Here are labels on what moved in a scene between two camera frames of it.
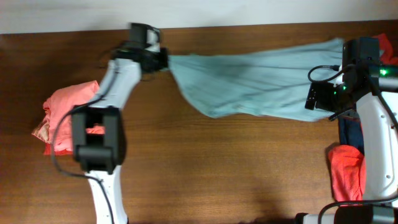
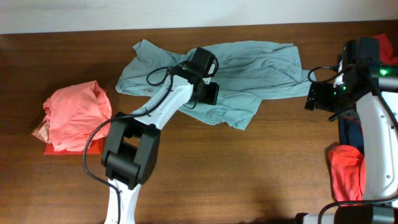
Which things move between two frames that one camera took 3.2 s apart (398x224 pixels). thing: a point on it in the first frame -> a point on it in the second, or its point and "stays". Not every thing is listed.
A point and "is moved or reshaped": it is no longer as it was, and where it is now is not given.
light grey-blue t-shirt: (267, 83) is moved or reshaped
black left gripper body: (157, 60) -> (209, 93)
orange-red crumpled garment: (348, 173) stays
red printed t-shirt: (386, 51) stays
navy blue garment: (351, 132) stays
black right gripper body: (329, 98) stays
